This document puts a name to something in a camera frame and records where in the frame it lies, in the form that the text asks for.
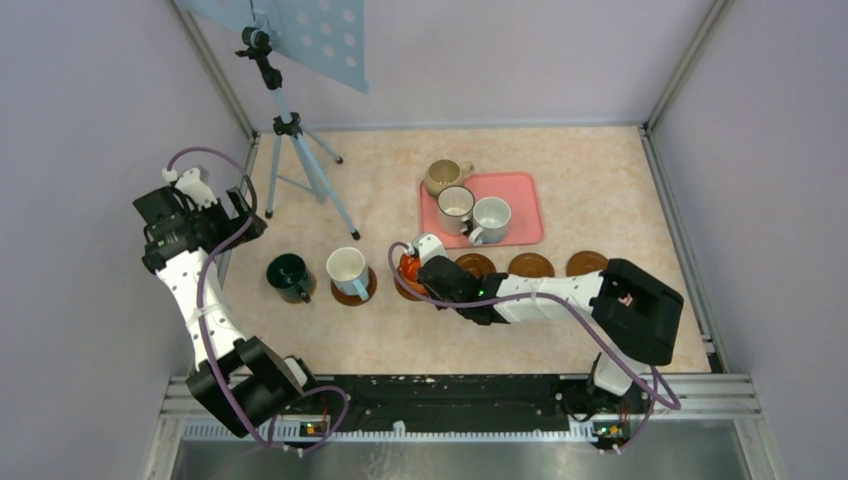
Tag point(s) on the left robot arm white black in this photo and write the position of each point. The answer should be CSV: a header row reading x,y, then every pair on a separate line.
x,y
240,380

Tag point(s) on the orange glass mug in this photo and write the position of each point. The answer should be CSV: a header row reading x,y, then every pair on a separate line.
x,y
409,266

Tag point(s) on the beige mug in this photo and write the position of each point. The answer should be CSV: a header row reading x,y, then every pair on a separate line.
x,y
445,173

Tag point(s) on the light wooden coaster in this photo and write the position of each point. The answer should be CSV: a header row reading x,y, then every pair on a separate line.
x,y
299,292

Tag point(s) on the pink tray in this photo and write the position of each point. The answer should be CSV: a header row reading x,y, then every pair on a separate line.
x,y
517,189

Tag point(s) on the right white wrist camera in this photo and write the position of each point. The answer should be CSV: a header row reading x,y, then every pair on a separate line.
x,y
425,247

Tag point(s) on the dark green mug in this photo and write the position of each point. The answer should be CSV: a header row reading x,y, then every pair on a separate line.
x,y
285,270

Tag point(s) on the white mug front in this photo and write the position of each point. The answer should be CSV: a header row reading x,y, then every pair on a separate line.
x,y
490,219

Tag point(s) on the dark wooden coaster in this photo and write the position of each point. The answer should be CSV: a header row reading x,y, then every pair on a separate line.
x,y
410,290
355,300
531,265
476,264
584,262

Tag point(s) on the white mug dark rim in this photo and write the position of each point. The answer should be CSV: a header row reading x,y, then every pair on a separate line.
x,y
455,204

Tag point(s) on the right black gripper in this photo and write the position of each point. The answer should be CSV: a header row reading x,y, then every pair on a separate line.
x,y
431,293

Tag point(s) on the blue tripod stand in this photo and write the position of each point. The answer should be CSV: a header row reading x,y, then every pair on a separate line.
x,y
287,124

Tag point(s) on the white cable duct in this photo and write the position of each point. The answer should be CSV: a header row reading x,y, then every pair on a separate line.
x,y
207,430

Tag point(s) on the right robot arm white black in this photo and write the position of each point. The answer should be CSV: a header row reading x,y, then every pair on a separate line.
x,y
633,315

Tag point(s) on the light blue mug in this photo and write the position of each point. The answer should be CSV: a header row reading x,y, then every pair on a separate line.
x,y
349,272

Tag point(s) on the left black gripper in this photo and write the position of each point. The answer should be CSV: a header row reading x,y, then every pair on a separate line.
x,y
233,225

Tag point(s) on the blue perforated board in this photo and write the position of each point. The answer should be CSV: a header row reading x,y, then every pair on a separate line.
x,y
325,36

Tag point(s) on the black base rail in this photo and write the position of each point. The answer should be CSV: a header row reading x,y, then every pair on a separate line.
x,y
500,403

